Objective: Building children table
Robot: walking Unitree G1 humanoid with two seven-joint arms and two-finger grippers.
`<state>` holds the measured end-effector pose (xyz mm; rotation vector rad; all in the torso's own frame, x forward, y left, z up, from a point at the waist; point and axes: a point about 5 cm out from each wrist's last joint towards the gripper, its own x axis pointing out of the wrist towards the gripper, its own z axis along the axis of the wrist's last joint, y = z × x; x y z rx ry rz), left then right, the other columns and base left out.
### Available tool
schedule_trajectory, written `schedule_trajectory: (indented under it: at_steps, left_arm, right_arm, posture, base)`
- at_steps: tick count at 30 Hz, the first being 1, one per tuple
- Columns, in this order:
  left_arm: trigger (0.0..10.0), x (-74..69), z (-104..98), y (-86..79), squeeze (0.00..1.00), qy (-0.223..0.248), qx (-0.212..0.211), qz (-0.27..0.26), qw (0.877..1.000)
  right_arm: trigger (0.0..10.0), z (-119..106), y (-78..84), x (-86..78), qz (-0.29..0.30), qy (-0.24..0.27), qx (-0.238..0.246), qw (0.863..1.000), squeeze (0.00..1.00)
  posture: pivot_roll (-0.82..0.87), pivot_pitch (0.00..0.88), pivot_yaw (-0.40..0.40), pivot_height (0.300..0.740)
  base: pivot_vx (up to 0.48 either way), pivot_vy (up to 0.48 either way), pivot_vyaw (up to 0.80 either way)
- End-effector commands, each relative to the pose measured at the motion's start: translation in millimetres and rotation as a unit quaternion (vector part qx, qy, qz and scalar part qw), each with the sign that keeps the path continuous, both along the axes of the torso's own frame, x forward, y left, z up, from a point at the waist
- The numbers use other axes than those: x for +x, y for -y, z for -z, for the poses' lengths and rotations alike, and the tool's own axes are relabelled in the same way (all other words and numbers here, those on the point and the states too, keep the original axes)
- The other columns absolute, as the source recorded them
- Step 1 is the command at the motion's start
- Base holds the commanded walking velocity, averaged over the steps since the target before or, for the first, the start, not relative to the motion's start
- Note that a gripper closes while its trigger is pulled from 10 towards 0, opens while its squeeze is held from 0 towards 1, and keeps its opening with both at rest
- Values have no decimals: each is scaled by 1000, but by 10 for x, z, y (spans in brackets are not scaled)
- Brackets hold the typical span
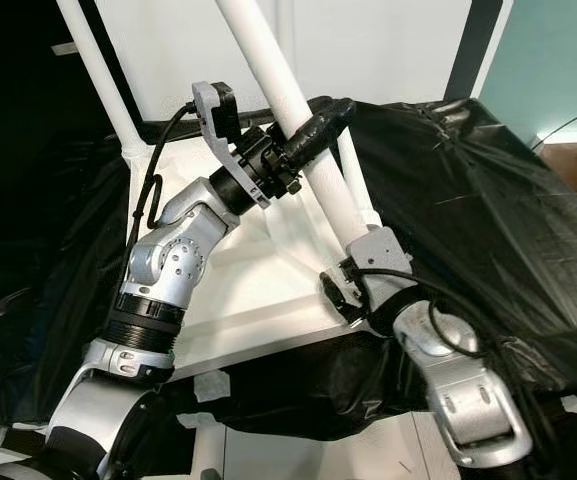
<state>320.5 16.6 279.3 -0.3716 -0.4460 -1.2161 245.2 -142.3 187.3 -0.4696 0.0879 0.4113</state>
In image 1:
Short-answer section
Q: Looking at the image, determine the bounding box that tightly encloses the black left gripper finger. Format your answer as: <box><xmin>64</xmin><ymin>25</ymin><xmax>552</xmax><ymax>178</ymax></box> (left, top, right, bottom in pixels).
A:
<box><xmin>283</xmin><ymin>96</ymin><xmax>357</xmax><ymax>163</ymax></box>

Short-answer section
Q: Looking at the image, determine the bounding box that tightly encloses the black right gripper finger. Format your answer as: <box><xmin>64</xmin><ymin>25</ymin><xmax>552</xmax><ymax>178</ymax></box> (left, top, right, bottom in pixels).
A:
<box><xmin>318</xmin><ymin>270</ymin><xmax>349</xmax><ymax>313</ymax></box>

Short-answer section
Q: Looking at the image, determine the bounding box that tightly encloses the white plastic table top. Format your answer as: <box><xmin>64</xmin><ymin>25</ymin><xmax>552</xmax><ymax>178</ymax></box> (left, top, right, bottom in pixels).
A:
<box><xmin>123</xmin><ymin>128</ymin><xmax>379</xmax><ymax>373</ymax></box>

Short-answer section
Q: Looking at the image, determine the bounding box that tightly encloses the white tapered table leg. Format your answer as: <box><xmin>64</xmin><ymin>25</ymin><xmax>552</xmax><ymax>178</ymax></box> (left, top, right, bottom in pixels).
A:
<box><xmin>215</xmin><ymin>0</ymin><xmax>375</xmax><ymax>248</ymax></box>
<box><xmin>337</xmin><ymin>130</ymin><xmax>382</xmax><ymax>230</ymax></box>
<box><xmin>55</xmin><ymin>0</ymin><xmax>151</xmax><ymax>167</ymax></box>
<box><xmin>275</xmin><ymin>0</ymin><xmax>300</xmax><ymax>73</ymax></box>

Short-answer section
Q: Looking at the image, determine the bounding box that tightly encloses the black plastic table cover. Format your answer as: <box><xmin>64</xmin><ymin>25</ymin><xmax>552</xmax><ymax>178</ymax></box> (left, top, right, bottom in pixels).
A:
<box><xmin>0</xmin><ymin>95</ymin><xmax>577</xmax><ymax>461</ymax></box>

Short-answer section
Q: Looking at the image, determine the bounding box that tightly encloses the teal glass panel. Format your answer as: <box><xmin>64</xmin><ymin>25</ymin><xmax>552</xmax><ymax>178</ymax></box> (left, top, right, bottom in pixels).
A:
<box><xmin>478</xmin><ymin>0</ymin><xmax>577</xmax><ymax>152</ymax></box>

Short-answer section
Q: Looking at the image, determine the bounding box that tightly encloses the black door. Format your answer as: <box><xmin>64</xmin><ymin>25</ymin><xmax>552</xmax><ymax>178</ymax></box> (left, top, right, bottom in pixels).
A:
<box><xmin>0</xmin><ymin>0</ymin><xmax>140</xmax><ymax>256</ymax></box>

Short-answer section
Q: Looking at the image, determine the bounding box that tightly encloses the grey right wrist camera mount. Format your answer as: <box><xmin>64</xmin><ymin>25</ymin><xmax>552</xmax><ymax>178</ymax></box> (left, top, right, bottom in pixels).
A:
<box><xmin>342</xmin><ymin>224</ymin><xmax>415</xmax><ymax>307</ymax></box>

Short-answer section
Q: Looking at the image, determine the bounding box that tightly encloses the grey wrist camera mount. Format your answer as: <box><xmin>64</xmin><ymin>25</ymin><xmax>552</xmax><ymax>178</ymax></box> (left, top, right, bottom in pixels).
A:
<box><xmin>190</xmin><ymin>79</ymin><xmax>275</xmax><ymax>212</ymax></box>
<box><xmin>342</xmin><ymin>224</ymin><xmax>415</xmax><ymax>307</ymax></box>

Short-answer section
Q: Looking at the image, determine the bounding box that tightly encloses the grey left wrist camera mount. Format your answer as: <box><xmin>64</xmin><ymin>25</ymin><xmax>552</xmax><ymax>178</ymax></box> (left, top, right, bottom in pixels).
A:
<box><xmin>190</xmin><ymin>79</ymin><xmax>275</xmax><ymax>212</ymax></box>

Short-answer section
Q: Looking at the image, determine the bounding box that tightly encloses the black wall pillar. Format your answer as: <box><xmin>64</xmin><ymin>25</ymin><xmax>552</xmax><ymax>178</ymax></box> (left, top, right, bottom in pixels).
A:
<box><xmin>442</xmin><ymin>0</ymin><xmax>508</xmax><ymax>102</ymax></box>

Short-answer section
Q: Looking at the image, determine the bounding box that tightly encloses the silver door handle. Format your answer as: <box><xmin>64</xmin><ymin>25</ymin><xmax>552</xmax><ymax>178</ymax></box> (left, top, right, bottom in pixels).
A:
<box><xmin>49</xmin><ymin>39</ymin><xmax>80</xmax><ymax>57</ymax></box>

